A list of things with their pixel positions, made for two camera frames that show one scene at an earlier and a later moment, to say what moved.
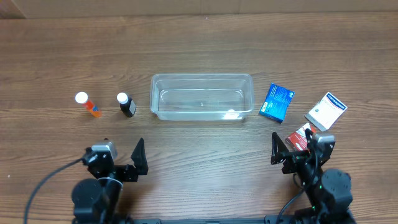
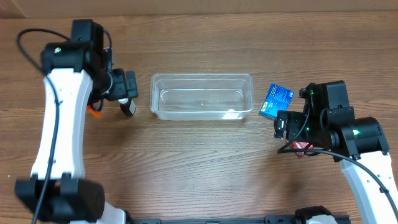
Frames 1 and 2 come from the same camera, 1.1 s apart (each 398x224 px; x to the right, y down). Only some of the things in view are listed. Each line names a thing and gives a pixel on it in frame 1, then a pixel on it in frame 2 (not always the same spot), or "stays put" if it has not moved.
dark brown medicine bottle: (127, 104) stays put
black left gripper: (123, 171) → (125, 88)
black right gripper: (292, 155) → (288, 123)
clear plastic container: (204, 97) stays put
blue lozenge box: (277, 102) stays put
